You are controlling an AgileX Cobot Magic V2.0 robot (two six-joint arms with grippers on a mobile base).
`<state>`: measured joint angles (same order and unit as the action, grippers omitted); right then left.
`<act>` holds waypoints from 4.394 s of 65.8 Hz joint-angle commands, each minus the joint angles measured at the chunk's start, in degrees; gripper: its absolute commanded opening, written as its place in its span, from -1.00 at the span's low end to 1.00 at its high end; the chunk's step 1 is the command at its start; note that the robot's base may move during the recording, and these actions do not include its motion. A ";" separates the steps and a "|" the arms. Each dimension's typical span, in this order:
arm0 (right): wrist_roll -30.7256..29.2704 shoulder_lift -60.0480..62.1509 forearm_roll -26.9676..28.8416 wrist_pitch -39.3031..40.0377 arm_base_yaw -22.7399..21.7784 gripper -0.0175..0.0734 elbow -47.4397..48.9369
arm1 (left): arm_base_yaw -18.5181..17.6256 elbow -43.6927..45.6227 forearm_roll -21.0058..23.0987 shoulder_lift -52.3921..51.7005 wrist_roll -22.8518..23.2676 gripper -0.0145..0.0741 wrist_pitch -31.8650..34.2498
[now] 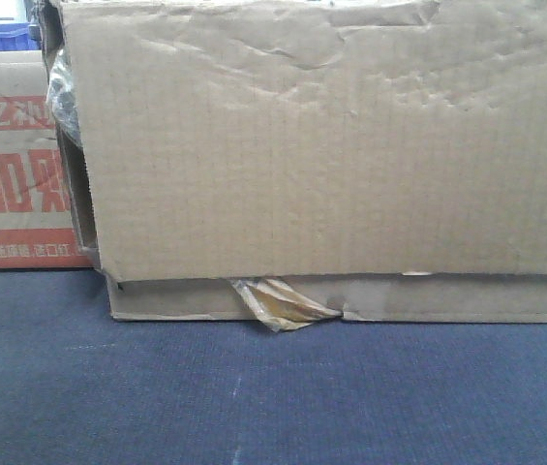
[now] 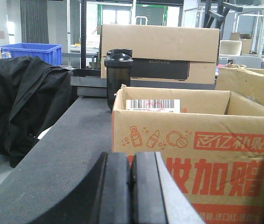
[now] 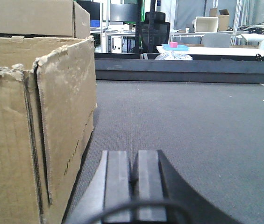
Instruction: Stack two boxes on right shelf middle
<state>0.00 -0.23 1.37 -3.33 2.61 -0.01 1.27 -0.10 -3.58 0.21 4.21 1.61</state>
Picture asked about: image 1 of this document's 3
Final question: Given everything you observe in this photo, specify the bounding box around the plain brown cardboard box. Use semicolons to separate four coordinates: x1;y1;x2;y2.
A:
40;1;547;324

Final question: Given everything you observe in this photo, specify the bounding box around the cardboard box with red print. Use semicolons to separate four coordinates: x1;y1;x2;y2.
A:
0;51;90;269

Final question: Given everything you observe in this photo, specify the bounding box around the clear crumpled tape strip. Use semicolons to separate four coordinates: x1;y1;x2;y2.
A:
228;278;343;332

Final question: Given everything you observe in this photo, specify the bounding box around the blue plastic bin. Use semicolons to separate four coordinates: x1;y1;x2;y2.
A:
0;22;40;51

